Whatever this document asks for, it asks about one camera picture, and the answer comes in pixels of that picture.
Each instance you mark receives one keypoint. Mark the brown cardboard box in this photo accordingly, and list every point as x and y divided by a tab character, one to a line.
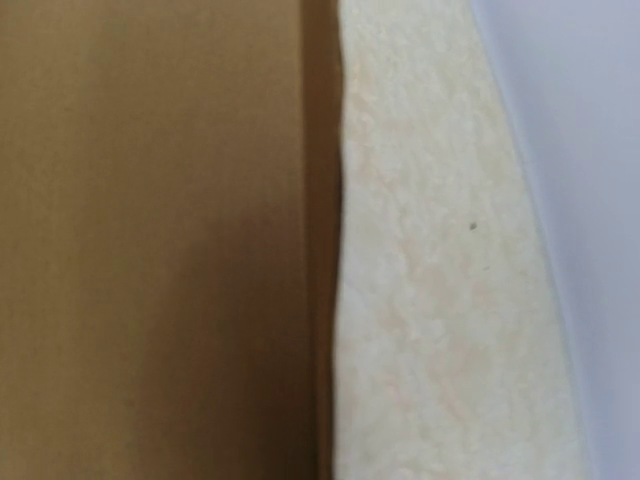
170	231

